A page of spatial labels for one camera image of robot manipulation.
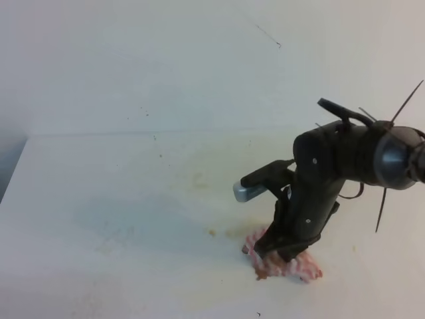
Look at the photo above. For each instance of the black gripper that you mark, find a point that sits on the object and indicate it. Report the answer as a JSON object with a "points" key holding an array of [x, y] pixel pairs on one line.
{"points": [[302, 209]]}

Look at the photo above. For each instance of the pink white striped rag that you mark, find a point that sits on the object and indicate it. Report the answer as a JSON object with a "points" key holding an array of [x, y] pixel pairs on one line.
{"points": [[303, 267]]}

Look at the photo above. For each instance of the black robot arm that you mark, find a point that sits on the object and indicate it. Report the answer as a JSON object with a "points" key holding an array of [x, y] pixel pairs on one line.
{"points": [[392, 158]]}

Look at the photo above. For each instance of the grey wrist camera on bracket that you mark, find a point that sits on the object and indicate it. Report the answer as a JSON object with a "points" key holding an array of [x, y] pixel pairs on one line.
{"points": [[272, 177]]}

